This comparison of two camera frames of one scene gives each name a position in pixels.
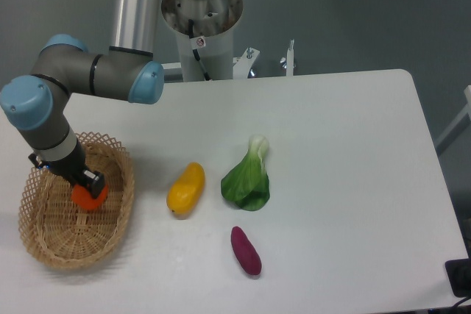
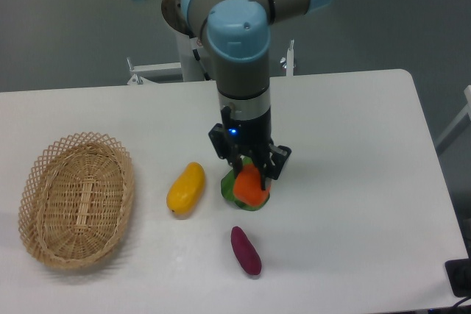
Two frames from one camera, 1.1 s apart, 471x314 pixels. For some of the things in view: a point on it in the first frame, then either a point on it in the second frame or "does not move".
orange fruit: (83, 198) -> (247, 186)
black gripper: (69, 168) -> (236, 138)
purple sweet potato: (246, 254) does not move
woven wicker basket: (59, 232) does not move
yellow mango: (185, 192) does not move
